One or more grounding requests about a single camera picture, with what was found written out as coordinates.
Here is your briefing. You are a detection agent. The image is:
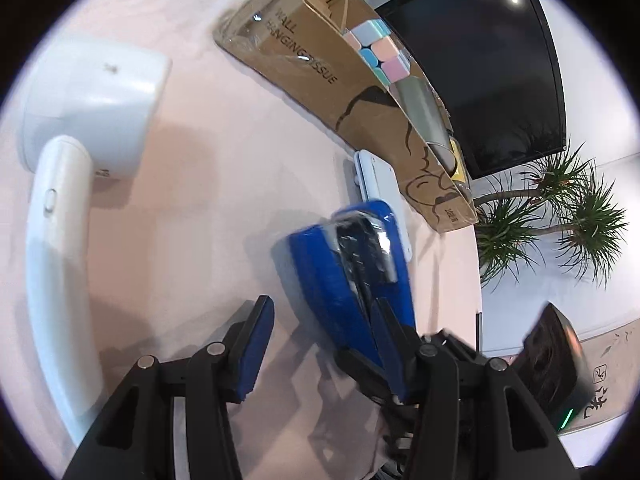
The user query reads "white hair dryer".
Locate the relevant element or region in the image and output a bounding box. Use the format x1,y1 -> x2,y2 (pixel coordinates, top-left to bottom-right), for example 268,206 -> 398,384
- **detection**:
17,35 -> 173,444

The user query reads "yellow label plastic jar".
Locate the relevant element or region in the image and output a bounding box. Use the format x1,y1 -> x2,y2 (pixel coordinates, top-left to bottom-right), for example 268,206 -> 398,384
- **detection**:
445,137 -> 471,183

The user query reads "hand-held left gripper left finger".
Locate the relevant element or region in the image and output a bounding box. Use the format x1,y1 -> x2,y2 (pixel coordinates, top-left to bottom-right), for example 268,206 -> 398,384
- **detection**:
62,295 -> 276,480

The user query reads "brown cardboard box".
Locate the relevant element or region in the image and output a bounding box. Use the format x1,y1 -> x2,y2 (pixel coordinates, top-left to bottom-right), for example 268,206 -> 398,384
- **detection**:
214,0 -> 478,235

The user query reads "pastel puzzle cube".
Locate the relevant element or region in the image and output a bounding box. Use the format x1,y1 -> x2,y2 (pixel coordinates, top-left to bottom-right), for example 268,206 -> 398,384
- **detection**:
342,19 -> 412,88

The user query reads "blue stapler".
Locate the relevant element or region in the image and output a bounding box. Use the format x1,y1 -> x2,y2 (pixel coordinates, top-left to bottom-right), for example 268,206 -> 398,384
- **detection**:
272,200 -> 417,361

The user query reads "white flat plastic case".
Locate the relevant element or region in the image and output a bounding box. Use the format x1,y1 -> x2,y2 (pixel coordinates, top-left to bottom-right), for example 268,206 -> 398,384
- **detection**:
352,150 -> 414,262

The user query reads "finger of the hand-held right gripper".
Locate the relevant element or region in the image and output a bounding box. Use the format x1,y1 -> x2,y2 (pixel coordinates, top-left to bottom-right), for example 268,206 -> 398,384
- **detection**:
335,349 -> 397,403

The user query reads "black flat screen monitor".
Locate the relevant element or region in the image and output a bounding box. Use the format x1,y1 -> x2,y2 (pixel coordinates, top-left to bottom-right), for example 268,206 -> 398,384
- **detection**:
374,0 -> 569,180

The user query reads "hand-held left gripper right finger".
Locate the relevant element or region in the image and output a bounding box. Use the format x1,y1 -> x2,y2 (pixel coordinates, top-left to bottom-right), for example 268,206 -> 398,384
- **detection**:
371,299 -> 574,480

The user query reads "spiky palm plant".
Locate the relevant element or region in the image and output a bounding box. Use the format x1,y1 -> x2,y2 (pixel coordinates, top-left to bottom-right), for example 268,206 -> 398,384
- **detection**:
472,142 -> 629,289

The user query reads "silver metal tin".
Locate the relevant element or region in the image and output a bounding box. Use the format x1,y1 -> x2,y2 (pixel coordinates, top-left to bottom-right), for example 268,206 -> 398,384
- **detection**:
392,76 -> 458,171

